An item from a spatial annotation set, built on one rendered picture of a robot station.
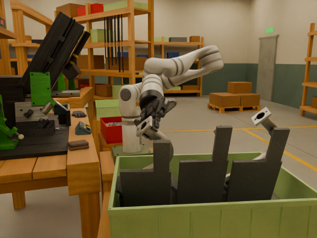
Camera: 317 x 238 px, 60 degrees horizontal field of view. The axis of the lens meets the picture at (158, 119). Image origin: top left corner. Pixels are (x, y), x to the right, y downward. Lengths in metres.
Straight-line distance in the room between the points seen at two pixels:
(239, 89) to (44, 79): 6.73
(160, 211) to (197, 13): 10.66
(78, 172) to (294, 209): 0.86
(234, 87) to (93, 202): 6.95
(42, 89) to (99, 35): 3.25
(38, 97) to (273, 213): 1.45
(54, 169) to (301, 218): 0.95
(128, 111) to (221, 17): 10.33
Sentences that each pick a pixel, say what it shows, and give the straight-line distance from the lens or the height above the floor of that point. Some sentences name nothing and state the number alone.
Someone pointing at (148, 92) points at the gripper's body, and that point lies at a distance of 0.84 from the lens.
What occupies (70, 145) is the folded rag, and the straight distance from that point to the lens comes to 1.44.
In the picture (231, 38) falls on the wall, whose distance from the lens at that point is 11.58.
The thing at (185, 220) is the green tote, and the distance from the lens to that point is 0.80.
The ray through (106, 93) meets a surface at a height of 0.79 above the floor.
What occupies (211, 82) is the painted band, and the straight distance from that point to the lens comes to 11.32.
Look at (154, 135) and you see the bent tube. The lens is 0.75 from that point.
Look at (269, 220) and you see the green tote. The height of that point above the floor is 0.90.
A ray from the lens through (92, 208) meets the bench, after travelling 1.37.
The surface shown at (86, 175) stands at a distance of 1.29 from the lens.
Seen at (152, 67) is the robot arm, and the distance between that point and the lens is 0.97.
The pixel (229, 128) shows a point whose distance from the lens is 0.81.
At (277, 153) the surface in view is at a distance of 0.90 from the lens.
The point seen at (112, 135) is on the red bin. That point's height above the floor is 0.86.
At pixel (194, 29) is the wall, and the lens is 11.14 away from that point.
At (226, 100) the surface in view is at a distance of 7.45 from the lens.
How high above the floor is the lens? 1.34
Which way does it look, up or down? 12 degrees down
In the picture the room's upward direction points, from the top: straight up
